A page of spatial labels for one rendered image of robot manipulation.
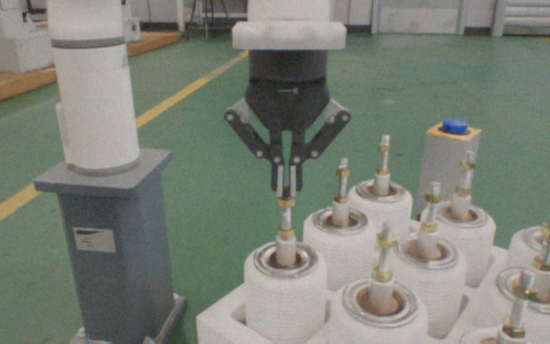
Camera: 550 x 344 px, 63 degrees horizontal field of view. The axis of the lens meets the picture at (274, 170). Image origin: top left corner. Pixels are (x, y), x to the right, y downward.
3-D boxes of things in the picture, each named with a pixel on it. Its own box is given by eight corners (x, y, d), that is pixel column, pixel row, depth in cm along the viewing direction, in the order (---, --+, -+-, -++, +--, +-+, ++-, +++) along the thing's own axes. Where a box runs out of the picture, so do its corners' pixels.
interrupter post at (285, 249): (295, 268, 51) (295, 243, 50) (274, 267, 51) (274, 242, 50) (296, 256, 53) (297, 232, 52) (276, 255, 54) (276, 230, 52)
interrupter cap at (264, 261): (317, 284, 48) (317, 279, 48) (247, 279, 49) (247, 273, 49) (319, 246, 55) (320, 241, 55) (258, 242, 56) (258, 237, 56)
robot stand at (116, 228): (69, 352, 72) (30, 181, 61) (114, 294, 86) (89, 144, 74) (155, 363, 70) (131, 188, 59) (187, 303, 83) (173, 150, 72)
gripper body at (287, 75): (329, 29, 46) (326, 118, 49) (245, 29, 46) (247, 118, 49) (338, 37, 39) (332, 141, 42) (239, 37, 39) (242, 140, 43)
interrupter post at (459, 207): (452, 221, 61) (455, 199, 60) (446, 212, 63) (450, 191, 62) (470, 221, 61) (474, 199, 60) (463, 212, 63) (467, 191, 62)
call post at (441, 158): (404, 285, 88) (424, 133, 76) (418, 268, 93) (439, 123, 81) (440, 300, 84) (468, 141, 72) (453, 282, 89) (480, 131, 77)
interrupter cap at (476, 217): (439, 230, 59) (439, 225, 59) (423, 204, 66) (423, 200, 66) (497, 230, 59) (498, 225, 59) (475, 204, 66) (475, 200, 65)
